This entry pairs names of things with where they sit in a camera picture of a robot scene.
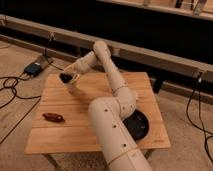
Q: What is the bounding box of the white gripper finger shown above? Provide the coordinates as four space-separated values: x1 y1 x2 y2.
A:
67 74 81 93
62 67 75 75

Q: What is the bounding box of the black eraser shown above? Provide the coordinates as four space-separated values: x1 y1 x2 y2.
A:
59 73 73 83

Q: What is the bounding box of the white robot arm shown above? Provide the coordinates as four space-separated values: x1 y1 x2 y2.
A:
60 40 153 171

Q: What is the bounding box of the red-brown chili pepper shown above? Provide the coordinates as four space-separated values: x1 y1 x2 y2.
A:
43 113 64 122

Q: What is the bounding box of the black power adapter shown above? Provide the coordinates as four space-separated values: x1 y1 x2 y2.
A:
24 63 42 76

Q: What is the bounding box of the wooden table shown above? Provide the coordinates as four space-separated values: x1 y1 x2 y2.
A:
25 72 171 154

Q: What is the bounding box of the black floor cable left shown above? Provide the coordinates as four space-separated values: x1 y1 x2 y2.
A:
0 53 66 145

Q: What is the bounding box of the black floor cable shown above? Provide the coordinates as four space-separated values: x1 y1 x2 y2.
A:
185 73 213 164
0 53 66 145

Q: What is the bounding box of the black floor cable right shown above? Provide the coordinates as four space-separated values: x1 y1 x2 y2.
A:
185 73 213 164

